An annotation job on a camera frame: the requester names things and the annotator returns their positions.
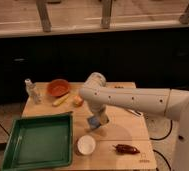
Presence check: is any orange fruit piece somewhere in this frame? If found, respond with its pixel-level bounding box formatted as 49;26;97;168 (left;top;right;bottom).
73;95;84;107

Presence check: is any white cup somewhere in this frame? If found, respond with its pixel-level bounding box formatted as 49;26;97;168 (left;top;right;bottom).
77;135;96;155

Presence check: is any orange bowl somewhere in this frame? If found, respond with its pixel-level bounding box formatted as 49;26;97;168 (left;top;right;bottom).
47;79;70;97

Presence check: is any green plastic tray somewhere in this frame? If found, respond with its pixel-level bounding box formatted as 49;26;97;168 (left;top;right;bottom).
0;112;73;171

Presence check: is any blue sponge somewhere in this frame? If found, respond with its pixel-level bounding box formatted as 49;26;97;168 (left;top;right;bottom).
87;116;101;130

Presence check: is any wooden table leg middle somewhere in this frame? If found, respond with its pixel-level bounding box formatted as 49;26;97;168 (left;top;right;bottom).
101;0;112;29

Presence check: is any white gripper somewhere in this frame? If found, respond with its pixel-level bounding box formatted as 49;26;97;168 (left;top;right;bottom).
88;103;109;125

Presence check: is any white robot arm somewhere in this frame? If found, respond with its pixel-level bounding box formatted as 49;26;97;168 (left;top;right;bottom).
79;72;189;171

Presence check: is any wooden table leg left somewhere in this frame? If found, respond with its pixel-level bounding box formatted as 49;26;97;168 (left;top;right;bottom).
36;0;51;32

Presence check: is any black cable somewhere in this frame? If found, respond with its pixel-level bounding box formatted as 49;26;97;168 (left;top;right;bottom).
149;119;174;171

